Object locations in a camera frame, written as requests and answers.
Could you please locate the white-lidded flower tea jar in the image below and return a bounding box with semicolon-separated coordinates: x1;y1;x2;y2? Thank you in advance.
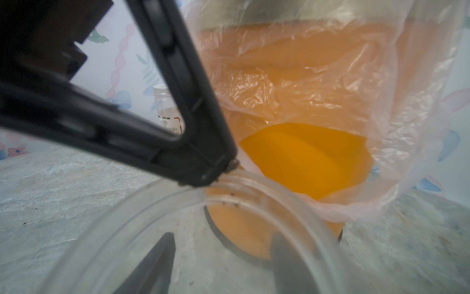
153;84;185;135

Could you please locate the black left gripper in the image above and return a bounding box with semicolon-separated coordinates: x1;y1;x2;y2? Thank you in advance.
1;1;113;92

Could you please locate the orange trash bin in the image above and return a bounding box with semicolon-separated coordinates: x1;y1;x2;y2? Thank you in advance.
198;21;405;265

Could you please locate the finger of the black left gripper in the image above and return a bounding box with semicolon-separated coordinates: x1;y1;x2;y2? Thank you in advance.
1;1;237;187

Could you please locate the clear plastic bin liner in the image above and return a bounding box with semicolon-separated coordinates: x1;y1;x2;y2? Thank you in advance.
181;1;469;222

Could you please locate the clear jar with dried roses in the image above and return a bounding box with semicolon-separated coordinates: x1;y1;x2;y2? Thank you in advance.
40;170;357;294

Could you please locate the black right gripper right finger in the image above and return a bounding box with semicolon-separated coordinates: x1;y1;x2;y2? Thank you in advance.
270;233;319;294

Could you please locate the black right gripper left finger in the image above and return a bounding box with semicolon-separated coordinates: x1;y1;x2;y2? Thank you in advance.
114;232;176;294

